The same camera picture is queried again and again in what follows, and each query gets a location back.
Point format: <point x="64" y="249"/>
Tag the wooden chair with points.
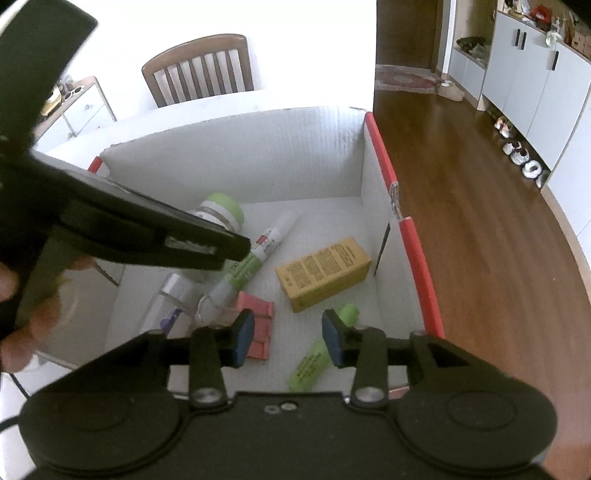
<point x="198" y="69"/>

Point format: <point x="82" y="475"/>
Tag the white fuzzy slippers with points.
<point x="534" y="171"/>

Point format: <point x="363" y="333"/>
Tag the person's left hand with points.
<point x="41" y="323"/>

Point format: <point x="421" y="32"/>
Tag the white sneakers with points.
<point x="515" y="151"/>

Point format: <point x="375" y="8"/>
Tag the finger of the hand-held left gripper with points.
<point x="138" y="221"/>

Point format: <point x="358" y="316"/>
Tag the clear jar with green lid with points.
<point x="224" y="207"/>

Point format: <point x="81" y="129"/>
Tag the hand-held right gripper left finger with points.
<point x="247" y="339"/>

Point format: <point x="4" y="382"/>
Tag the dark wooden door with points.
<point x="406" y="32"/>

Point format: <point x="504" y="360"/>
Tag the white tube with green label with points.
<point x="272" y="240"/>

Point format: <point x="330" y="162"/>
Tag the pink shoes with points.
<point x="503" y="125"/>

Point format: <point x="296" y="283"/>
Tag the white sunglasses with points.
<point x="75" y="92"/>

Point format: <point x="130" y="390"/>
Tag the green tube toy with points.
<point x="309" y="364"/>

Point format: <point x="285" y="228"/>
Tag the yellow carton box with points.
<point x="323" y="272"/>

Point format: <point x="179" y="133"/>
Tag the pink floor rug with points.
<point x="406" y="78"/>

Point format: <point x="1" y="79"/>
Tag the dark shoes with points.
<point x="471" y="44"/>

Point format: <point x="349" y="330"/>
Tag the red cardboard box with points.
<point x="300" y="157"/>

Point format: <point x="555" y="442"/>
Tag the pink clip box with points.
<point x="256" y="307"/>

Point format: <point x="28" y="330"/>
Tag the white and wood sideboard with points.
<point x="87" y="115"/>

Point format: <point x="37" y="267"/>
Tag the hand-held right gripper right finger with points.
<point x="332" y="339"/>

